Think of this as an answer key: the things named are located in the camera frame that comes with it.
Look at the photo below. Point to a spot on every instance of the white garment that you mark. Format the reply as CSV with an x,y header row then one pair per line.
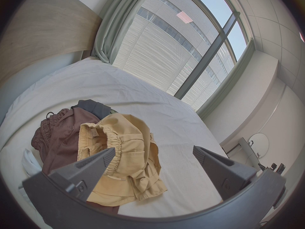
x,y
29,161

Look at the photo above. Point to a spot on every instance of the grey-green curtain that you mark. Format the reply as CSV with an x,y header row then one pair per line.
x,y
112,37

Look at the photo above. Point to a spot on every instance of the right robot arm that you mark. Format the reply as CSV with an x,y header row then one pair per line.
x,y
245,147

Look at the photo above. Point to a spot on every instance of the brown shorts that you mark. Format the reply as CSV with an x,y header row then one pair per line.
x,y
62,137

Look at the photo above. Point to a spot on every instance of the black garment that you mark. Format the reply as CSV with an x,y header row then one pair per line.
x,y
95,107

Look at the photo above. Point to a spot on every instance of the bed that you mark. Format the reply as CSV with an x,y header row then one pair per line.
x,y
143,92

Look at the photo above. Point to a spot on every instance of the tan shorts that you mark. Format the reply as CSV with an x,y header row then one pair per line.
x,y
133,137

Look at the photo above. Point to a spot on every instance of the window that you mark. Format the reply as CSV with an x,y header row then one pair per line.
x,y
166,56

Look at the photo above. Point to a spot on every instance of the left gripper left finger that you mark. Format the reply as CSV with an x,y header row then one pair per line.
x,y
81,175

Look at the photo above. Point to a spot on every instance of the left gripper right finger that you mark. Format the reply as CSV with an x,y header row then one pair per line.
x,y
221,175

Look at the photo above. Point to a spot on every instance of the green garment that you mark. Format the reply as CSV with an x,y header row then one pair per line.
x,y
113,112

